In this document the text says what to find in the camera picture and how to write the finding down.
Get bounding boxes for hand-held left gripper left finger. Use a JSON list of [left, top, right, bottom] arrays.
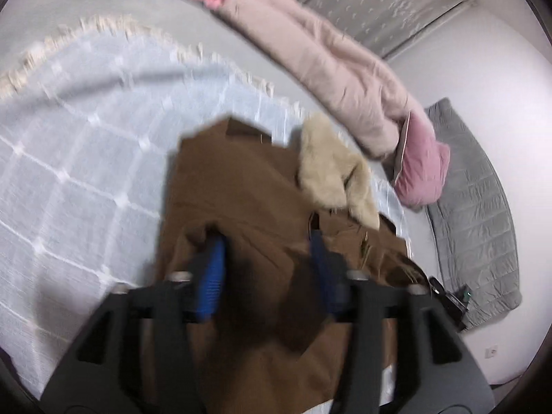
[[41, 235, 227, 414]]

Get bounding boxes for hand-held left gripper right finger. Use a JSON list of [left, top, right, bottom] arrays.
[[310, 229, 496, 414]]

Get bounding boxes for brown coat with fur collar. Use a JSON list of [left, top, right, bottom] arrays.
[[155, 112, 417, 414]]

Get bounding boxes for grey quilted mat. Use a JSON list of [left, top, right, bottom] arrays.
[[423, 97, 523, 333]]

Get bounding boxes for pink velvet pillow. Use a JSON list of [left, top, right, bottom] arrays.
[[392, 110, 451, 210]]

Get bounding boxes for white checked fringed blanket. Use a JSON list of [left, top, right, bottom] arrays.
[[0, 15, 410, 414]]

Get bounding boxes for pale pink comforter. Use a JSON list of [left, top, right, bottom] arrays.
[[220, 0, 436, 160]]

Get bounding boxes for grey dotted curtain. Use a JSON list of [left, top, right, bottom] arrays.
[[254, 0, 477, 59]]

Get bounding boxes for bed with light grey sheet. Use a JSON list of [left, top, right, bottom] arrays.
[[0, 0, 432, 268]]

